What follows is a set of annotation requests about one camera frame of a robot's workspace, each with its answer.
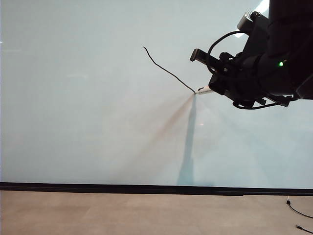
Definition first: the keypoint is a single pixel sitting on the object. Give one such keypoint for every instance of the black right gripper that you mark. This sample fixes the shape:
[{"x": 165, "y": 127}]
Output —
[{"x": 244, "y": 76}]

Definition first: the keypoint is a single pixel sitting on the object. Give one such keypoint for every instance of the white marker pen black cap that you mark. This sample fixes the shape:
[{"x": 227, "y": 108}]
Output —
[{"x": 204, "y": 90}]

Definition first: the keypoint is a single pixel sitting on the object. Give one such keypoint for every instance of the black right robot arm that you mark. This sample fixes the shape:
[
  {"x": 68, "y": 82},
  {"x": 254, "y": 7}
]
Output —
[{"x": 288, "y": 36}]

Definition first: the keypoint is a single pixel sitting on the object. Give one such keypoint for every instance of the black marker ink mark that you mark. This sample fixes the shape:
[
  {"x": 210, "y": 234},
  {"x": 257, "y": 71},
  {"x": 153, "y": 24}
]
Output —
[{"x": 162, "y": 69}]

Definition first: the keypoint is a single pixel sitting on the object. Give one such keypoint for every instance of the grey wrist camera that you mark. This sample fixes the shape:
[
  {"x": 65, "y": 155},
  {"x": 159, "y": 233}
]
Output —
[{"x": 248, "y": 20}]

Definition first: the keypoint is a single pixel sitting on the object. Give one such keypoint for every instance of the whiteboard with black frame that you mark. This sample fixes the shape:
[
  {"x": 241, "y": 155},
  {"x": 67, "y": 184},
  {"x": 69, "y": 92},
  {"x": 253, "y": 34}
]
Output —
[{"x": 73, "y": 98}]

